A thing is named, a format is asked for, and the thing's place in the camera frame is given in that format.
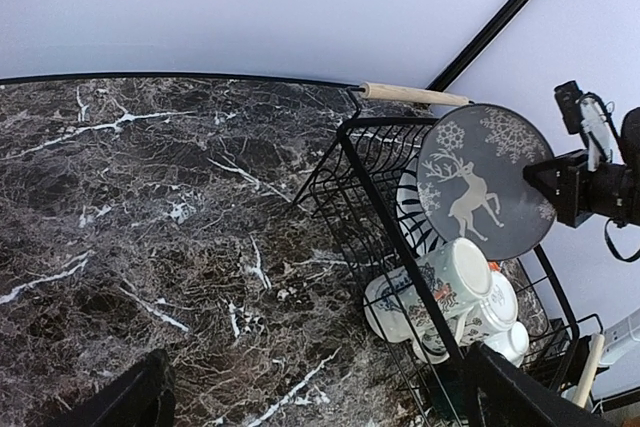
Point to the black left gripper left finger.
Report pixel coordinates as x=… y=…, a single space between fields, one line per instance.
x=141 y=396

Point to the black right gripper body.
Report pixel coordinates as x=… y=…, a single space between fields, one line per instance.
x=611 y=191

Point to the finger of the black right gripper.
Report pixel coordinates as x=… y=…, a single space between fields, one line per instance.
x=554 y=179

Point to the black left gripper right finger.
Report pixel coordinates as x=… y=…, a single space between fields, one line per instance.
x=512 y=398

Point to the grey reindeer snowflake plate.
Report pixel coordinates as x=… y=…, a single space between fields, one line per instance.
x=470 y=180

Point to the white plate with black stripes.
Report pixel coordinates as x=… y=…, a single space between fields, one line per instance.
x=414 y=225

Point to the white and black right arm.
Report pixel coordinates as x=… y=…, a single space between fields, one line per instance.
x=629 y=141

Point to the white bowl with black stripes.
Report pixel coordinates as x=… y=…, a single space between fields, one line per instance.
x=512 y=344

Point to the white cup with black characters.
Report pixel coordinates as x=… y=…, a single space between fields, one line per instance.
x=493 y=315

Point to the orange bowl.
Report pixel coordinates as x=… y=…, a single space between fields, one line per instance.
x=494 y=266

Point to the white mug with grey pattern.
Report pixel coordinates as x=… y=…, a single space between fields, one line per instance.
x=458 y=278

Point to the white power strip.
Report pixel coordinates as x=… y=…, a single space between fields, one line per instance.
x=620 y=339

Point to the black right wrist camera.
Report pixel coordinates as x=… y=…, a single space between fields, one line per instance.
x=567 y=97

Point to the black wire dish rack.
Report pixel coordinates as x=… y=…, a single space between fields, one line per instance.
x=354 y=187

